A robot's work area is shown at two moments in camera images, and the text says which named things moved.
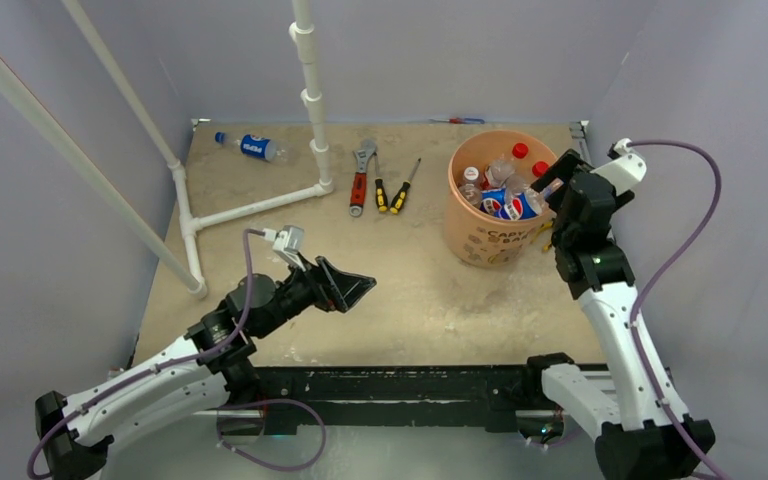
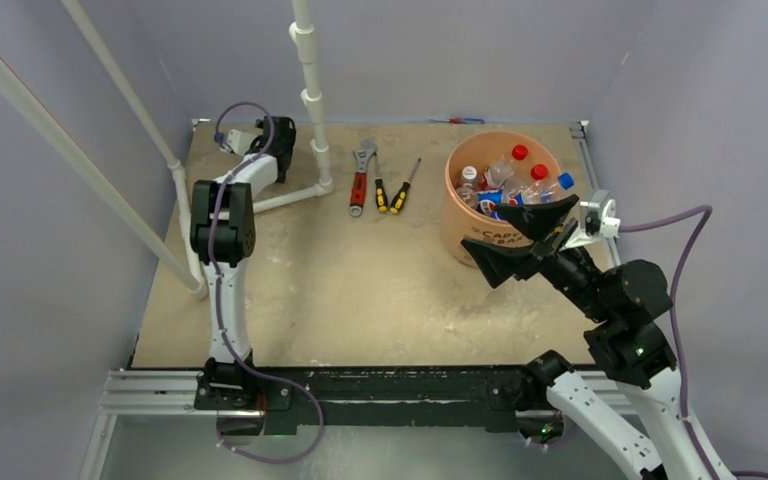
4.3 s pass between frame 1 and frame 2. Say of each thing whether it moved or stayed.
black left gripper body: moved
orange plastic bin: stayed
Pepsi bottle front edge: stayed
